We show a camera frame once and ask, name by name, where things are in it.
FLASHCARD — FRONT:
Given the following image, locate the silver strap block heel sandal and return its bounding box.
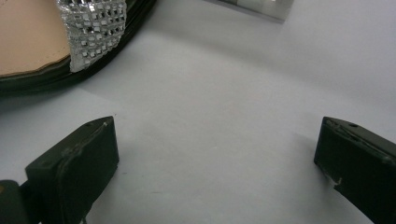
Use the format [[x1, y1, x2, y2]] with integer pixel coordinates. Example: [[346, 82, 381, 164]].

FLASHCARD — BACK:
[[204, 0, 295, 23], [0, 0, 158, 97]]

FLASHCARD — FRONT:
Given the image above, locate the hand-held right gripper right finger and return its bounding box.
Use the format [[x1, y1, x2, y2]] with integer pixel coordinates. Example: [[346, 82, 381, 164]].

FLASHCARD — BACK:
[[313, 116, 396, 224]]

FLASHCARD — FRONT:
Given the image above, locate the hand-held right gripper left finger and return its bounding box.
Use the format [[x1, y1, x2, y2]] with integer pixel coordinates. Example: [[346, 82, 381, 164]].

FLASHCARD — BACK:
[[25, 116, 120, 224]]

